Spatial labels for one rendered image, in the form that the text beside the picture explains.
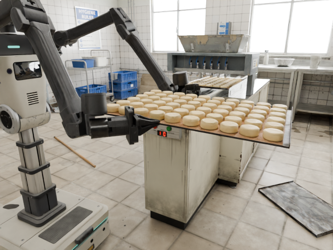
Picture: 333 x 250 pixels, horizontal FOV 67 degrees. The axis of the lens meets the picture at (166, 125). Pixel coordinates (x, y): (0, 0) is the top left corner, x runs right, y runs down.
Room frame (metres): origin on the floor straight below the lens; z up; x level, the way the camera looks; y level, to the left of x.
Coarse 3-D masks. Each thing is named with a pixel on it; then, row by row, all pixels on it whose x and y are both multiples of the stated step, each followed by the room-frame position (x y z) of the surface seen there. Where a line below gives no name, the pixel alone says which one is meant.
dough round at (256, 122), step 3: (246, 120) 0.70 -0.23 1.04; (249, 120) 0.70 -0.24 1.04; (252, 120) 0.70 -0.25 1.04; (255, 120) 0.70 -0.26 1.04; (258, 120) 0.70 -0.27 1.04; (246, 123) 0.68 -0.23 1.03; (249, 123) 0.68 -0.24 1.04; (252, 123) 0.67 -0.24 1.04; (255, 123) 0.67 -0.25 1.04; (258, 123) 0.67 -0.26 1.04; (261, 123) 0.68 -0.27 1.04; (258, 126) 0.67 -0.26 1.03; (261, 126) 0.67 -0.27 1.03
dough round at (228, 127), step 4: (220, 124) 0.66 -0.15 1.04; (224, 124) 0.66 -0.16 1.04; (228, 124) 0.66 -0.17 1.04; (232, 124) 0.66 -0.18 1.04; (236, 124) 0.66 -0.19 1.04; (220, 128) 0.66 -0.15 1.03; (224, 128) 0.64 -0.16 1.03; (228, 128) 0.64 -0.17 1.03; (232, 128) 0.64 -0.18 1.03; (236, 128) 0.64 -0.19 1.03; (228, 132) 0.64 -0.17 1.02; (232, 132) 0.64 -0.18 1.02
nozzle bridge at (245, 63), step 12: (168, 60) 2.26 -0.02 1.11; (180, 60) 2.30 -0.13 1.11; (192, 60) 2.24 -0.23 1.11; (204, 60) 2.19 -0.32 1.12; (216, 60) 2.14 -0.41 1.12; (228, 60) 2.09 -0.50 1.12; (240, 60) 2.04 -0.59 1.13; (252, 60) 1.95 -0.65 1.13; (216, 72) 2.08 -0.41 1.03; (228, 72) 2.03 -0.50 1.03; (240, 72) 1.99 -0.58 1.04; (252, 72) 1.99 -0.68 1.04; (252, 84) 2.04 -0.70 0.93
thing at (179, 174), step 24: (144, 144) 1.57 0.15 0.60; (168, 144) 1.47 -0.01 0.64; (192, 144) 1.46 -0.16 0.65; (216, 144) 1.90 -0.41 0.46; (144, 168) 1.57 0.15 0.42; (168, 168) 1.47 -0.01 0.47; (192, 168) 1.47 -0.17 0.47; (216, 168) 1.94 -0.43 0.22; (168, 192) 1.47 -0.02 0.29; (192, 192) 1.48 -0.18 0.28; (168, 216) 1.48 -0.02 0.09; (192, 216) 1.58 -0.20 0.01
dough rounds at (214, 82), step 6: (204, 78) 2.50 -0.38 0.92; (210, 78) 2.50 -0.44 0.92; (216, 78) 2.50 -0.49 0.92; (222, 78) 2.50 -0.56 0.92; (228, 78) 2.53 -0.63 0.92; (234, 78) 2.50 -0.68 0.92; (204, 84) 2.12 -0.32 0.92; (210, 84) 2.13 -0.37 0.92; (216, 84) 2.12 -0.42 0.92; (222, 84) 2.15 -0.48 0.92; (228, 84) 2.12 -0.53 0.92; (234, 84) 2.25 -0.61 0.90
